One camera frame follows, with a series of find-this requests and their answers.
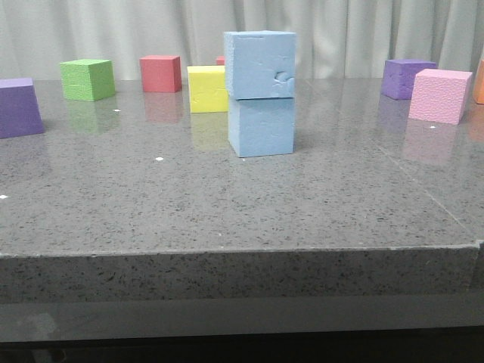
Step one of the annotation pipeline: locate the purple foam cube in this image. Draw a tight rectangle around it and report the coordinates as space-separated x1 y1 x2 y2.
380 59 437 100
0 78 45 138

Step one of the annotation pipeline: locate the light blue foam cube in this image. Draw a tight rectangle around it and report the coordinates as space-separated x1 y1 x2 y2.
224 30 296 100
228 98 295 157

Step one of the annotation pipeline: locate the pink foam cube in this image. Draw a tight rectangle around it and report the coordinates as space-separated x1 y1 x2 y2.
408 69 473 125

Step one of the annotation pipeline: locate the orange foam cube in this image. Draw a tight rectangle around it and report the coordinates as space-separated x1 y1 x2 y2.
473 58 484 104

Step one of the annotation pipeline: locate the grey pleated curtain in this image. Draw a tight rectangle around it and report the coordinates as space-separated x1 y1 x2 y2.
1 1 483 80

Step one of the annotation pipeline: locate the green foam cube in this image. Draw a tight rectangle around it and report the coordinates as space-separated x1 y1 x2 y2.
59 59 116 101

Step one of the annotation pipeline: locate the yellow foam cube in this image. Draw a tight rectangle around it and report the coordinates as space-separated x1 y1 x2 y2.
187 65 228 113

